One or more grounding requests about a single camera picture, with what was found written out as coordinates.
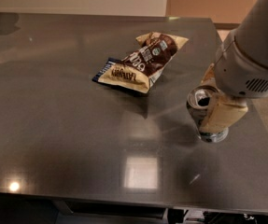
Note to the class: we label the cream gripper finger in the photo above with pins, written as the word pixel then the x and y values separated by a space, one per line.
pixel 222 111
pixel 209 76

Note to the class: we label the grey robot gripper body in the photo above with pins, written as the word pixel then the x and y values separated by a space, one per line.
pixel 243 74

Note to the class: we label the green white 7up can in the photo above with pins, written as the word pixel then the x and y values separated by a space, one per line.
pixel 197 104

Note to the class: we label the brown cream snack bag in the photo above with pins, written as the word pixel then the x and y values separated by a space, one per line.
pixel 140 70

